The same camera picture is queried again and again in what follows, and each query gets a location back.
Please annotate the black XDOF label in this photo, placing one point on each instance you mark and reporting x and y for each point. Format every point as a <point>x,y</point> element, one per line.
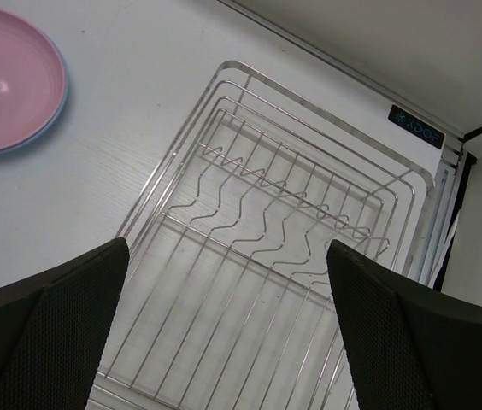
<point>416,127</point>

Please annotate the blue plastic plate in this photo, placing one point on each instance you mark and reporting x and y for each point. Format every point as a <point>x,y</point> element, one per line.
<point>59,107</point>

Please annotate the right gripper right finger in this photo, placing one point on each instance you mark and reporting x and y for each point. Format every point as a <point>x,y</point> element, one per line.
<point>408,346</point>

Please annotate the pink plastic plate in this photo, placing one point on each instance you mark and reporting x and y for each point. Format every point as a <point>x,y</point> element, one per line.
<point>6,81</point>

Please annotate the metal wire dish rack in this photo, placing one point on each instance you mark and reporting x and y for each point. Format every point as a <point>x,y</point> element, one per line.
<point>227,304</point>

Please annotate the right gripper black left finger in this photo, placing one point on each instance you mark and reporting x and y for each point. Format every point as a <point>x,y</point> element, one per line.
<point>54,326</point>

